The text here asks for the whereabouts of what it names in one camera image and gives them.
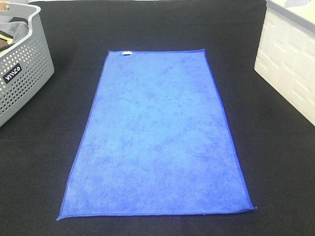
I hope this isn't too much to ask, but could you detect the blue microfiber towel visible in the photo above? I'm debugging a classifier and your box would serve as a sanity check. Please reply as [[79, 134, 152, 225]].
[[58, 50, 254, 220]]

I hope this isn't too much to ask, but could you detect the white towel label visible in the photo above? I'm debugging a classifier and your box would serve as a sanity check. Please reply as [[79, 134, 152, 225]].
[[122, 51, 132, 56]]

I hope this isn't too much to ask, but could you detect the black tablecloth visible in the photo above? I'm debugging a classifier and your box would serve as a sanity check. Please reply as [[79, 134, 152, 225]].
[[0, 0, 315, 236]]

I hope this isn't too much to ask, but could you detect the white plastic storage box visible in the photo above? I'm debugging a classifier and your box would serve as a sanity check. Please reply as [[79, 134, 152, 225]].
[[254, 0, 315, 123]]

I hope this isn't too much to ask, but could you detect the grey perforated plastic basket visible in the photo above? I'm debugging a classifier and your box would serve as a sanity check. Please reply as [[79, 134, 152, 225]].
[[0, 2, 54, 125]]

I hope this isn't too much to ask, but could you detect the black basket brand label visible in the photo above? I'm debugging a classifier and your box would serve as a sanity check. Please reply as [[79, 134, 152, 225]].
[[2, 63, 22, 84]]

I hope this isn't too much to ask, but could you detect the grey towel in basket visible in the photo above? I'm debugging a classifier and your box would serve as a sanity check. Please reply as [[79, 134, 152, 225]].
[[0, 21, 29, 43]]

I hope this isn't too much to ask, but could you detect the yellow cloth in basket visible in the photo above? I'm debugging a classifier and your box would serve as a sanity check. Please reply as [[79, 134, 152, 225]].
[[0, 33, 13, 44]]

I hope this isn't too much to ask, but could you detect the brown cloth in basket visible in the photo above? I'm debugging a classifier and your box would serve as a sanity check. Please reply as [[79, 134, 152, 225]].
[[0, 39, 11, 52]]

